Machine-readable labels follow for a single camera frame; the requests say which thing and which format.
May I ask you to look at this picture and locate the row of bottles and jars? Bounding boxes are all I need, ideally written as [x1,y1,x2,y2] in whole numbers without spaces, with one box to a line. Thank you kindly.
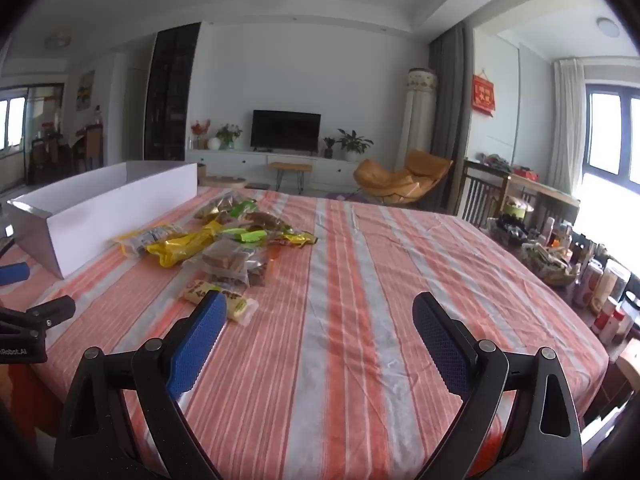
[542,216,640,347]

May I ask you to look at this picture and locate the green cracker packet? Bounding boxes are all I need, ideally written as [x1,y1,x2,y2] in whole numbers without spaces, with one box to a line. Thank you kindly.
[222,226,268,246]

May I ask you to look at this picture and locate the wooden dining chairs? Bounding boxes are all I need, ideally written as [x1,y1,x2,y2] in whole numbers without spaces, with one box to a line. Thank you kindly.
[29,124,104,182]

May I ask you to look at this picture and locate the orange lounge chair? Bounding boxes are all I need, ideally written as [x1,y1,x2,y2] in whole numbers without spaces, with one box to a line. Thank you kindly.
[353,149,454,206]

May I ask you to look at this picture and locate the yellow green snack packet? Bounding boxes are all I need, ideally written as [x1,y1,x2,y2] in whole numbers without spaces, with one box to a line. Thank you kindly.
[269,230,319,247]

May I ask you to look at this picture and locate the round woven stool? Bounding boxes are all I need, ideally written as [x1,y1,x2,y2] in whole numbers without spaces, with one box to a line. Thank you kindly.
[204,175,247,192]

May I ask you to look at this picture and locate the wooden bench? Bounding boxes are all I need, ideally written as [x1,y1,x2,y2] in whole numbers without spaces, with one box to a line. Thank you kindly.
[269,161,314,194]

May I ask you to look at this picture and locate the small window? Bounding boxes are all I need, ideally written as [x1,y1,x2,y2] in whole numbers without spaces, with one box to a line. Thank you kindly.
[0,95,27,155]

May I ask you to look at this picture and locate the black television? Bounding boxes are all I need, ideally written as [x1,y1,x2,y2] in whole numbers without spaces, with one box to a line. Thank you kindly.
[251,109,322,154]

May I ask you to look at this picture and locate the red wall hanging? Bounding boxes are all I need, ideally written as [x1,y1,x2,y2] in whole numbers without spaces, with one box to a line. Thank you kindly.
[472,74,496,117]

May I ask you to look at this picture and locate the wooden slatted chair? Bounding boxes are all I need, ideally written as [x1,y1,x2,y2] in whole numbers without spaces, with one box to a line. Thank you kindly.
[456,159,512,227]

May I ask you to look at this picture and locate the wooden side table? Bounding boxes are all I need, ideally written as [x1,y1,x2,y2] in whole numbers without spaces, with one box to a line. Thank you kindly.
[502,170,582,223]

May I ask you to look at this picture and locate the green pot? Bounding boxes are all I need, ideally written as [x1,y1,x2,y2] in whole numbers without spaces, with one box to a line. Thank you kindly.
[500,198,537,222]

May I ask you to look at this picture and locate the clear bag of gold snacks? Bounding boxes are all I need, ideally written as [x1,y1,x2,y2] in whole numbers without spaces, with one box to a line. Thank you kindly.
[193,194,246,222]

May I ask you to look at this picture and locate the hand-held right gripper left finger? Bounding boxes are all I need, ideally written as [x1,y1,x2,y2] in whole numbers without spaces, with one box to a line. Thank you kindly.
[54,290,228,480]

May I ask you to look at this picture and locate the clear bag of brown biscuits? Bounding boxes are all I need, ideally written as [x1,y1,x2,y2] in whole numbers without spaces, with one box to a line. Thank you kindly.
[182,237,271,289]

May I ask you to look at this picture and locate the white curtain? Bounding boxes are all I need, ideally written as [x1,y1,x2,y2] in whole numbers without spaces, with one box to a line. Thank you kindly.
[547,58,589,196]

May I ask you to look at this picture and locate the black glass cabinet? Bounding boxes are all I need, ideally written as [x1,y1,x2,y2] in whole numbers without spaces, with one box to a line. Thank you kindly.
[144,22,202,162]

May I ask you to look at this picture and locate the green plant in vase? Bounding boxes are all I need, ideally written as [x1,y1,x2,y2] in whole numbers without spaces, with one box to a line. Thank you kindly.
[215,123,244,151]

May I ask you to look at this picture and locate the large potted plant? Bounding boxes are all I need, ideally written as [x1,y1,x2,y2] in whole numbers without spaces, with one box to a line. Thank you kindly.
[337,129,375,163]

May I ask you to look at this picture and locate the white cardboard box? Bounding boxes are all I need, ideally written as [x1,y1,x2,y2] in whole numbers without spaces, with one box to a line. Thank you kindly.
[6,161,199,280]

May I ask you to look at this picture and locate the wall painting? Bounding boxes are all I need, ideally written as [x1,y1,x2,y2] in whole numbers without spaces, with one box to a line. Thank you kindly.
[75,70,96,112]

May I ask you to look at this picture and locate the red flowers in vase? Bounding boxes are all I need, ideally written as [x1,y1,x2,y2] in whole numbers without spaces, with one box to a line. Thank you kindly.
[190,119,212,150]

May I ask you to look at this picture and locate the woven basket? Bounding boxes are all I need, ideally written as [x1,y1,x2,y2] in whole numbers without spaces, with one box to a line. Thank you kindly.
[520,241,582,289]

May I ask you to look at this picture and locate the white television cabinet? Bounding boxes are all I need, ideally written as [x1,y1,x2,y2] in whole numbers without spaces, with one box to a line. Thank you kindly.
[187,148,372,194]

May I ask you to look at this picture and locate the orange striped tablecloth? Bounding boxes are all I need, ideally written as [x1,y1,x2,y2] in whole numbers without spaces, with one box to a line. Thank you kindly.
[0,185,610,480]

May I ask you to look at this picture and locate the grey curtain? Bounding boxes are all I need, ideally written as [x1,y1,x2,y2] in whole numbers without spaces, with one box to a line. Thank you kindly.
[428,22,474,214]

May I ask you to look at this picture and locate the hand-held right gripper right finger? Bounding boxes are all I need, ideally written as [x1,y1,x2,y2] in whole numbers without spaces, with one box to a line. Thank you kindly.
[412,291,585,480]

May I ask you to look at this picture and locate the covered standing air conditioner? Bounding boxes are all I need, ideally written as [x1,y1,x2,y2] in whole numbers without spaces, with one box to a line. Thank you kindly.
[395,67,437,175]

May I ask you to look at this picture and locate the large window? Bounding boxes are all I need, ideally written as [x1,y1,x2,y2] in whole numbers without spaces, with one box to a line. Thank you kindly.
[581,81,640,187]

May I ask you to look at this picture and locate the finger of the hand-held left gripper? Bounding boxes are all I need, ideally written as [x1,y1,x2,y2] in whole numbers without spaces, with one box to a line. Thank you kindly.
[0,295,77,343]
[0,261,31,287]

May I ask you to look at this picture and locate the beige snack packet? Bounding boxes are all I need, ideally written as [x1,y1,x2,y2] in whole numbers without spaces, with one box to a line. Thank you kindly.
[180,280,259,327]

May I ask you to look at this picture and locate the black tray of small things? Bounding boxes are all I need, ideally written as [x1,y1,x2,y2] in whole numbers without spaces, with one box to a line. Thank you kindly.
[486,212,532,247]

